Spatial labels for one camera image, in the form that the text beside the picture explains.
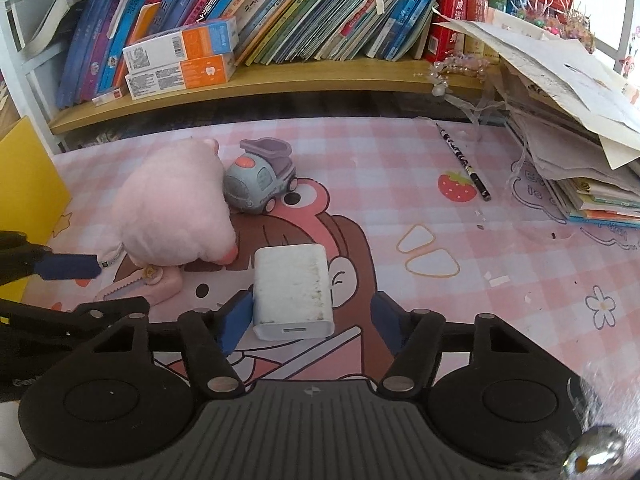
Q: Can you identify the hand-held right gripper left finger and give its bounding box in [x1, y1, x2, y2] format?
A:
[92, 291, 256, 398]

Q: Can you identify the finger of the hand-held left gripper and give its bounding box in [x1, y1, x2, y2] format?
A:
[0, 231, 104, 287]
[0, 296, 151, 340]

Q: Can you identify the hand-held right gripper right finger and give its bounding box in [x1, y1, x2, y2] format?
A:
[370, 290, 531, 397]

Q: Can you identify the white charger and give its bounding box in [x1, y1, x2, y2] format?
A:
[251, 243, 336, 341]

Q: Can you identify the yellow cardboard box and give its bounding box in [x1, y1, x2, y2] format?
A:
[0, 116, 72, 323]

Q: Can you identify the pink plush toy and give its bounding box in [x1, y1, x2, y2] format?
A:
[100, 137, 240, 268]

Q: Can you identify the grey purple toy truck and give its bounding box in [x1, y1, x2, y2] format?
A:
[223, 138, 300, 212]

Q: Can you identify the pink checked desk mat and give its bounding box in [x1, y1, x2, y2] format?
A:
[0, 115, 640, 480]

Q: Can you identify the small red white box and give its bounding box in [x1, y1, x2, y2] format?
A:
[91, 87, 127, 107]

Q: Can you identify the black patterned pencil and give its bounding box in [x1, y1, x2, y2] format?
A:
[435, 122, 492, 202]

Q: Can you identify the silver metal bell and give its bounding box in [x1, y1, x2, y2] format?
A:
[564, 425, 627, 479]

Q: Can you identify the orange blue white carton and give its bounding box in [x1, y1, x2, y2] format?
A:
[122, 16, 239, 73]

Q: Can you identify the wooden bookshelf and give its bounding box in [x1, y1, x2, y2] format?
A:
[0, 0, 501, 156]

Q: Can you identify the clear bead ornament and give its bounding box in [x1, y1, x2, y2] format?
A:
[425, 55, 488, 97]

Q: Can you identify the stack of papers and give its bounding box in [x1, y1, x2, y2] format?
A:
[432, 15, 640, 228]

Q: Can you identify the row of colourful books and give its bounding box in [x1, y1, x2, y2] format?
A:
[55, 0, 576, 111]

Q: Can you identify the pink tinsel ornament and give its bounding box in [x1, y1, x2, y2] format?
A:
[510, 0, 597, 54]

